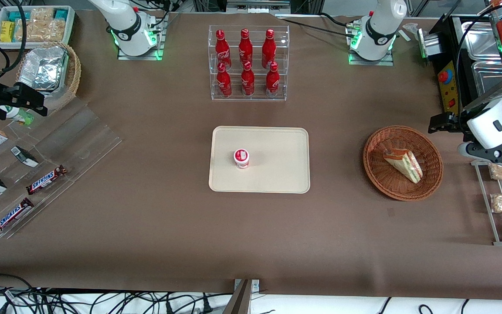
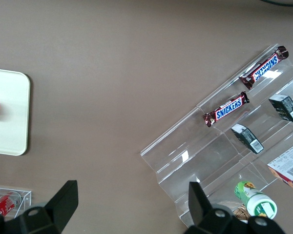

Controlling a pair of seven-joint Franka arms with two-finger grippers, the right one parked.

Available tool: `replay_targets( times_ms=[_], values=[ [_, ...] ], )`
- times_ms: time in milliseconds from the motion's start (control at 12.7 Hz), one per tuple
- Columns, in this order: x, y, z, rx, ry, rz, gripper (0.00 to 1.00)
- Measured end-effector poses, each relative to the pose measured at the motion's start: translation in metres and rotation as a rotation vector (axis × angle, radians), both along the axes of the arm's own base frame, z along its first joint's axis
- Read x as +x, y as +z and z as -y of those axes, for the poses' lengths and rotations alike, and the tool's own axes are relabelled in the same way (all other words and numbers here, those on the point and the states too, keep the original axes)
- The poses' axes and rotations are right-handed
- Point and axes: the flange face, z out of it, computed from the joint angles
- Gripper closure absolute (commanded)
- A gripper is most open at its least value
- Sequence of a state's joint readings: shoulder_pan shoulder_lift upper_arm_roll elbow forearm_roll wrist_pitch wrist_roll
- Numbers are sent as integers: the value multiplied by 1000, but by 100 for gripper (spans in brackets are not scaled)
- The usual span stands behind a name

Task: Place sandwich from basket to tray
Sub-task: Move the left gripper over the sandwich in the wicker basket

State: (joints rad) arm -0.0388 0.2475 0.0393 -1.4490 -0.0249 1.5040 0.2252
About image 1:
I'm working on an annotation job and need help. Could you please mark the triangle sandwich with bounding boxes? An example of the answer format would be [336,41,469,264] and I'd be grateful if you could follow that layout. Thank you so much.
[383,147,424,184]

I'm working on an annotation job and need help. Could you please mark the light wicker basket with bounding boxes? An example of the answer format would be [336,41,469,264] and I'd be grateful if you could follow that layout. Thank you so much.
[16,41,81,114]

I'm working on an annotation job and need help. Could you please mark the brown round wicker basket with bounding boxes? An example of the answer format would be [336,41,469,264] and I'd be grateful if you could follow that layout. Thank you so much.
[363,125,444,201]

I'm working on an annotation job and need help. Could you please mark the beige plastic tray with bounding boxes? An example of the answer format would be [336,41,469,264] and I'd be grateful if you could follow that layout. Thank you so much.
[208,126,311,194]

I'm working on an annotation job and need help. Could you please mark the white green drink bottle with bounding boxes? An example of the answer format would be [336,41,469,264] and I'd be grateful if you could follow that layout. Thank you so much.
[0,106,34,126]

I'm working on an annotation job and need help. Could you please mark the black food warmer machine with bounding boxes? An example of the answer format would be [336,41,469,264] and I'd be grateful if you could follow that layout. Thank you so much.
[417,13,502,131]

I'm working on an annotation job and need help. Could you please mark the silver foil pack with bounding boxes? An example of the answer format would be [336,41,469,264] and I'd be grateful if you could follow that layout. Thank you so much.
[18,46,68,91]

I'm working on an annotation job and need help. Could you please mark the steel warmer pan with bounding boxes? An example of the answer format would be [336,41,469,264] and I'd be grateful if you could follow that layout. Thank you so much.
[460,21,502,61]
[471,61,502,99]

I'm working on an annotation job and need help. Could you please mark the clear rice cracker bag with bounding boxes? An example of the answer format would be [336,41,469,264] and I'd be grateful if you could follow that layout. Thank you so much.
[16,20,39,42]
[37,20,66,41]
[31,8,54,22]

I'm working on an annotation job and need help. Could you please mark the yellow snack pack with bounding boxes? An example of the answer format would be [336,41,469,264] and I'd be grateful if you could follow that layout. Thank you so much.
[0,21,15,43]

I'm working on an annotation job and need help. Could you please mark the clear acrylic display stand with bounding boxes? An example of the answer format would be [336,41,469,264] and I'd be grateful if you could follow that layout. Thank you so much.
[0,96,123,239]

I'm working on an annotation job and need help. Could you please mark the snickers chocolate bar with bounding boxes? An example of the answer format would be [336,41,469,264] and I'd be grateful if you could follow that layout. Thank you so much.
[0,198,34,236]
[26,165,67,195]

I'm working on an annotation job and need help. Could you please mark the white plastic bin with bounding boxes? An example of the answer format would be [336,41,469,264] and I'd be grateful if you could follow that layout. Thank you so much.
[0,5,76,49]

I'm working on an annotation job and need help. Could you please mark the clear plastic wrapper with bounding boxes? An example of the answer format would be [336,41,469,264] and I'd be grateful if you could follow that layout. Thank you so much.
[401,23,426,42]

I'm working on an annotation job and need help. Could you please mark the red cola bottle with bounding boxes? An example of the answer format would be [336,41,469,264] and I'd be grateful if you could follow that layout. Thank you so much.
[262,29,276,69]
[215,30,232,70]
[265,62,280,97]
[239,29,254,66]
[241,61,255,96]
[216,62,233,98]

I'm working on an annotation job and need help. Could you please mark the clear acrylic bottle rack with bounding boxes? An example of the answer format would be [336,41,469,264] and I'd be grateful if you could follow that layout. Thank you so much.
[208,25,290,102]

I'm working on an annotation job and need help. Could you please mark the brown paper table cover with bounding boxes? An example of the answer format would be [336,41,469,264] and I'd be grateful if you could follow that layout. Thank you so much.
[0,9,502,301]

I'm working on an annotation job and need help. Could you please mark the white red yogurt cup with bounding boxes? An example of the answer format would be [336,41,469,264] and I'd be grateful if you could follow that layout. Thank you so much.
[234,149,250,169]

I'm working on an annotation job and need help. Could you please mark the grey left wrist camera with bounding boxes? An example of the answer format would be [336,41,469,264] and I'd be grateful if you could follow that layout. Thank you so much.
[457,139,502,169]

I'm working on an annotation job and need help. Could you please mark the silver wire rack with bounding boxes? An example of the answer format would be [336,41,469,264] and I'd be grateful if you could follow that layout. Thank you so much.
[471,159,502,246]

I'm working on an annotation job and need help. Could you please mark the black cable on table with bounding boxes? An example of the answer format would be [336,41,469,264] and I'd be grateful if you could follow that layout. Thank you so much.
[276,12,358,38]

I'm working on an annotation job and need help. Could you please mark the aluminium frame structure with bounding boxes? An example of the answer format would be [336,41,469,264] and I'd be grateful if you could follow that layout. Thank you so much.
[192,0,323,14]

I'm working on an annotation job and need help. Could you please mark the dark camera mount post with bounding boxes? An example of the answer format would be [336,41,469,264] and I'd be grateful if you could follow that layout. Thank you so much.
[225,279,260,314]

